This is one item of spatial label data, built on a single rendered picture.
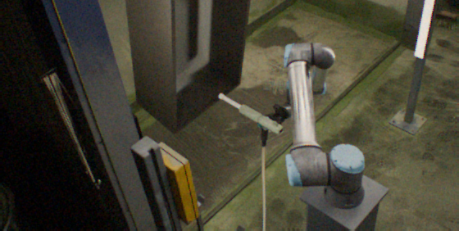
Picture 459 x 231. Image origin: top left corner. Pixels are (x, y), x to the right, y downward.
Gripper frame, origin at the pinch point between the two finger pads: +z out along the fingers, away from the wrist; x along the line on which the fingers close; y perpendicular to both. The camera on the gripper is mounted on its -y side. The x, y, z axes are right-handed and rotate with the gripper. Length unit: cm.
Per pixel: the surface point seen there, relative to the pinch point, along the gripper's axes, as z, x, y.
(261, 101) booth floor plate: -61, 46, 42
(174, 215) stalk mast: 120, -54, -73
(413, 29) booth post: -186, -10, 6
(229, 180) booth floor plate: 12, 14, 49
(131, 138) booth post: 98, -5, -59
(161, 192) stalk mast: 123, -53, -85
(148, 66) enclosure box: 39, 54, -35
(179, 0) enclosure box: 4, 66, -59
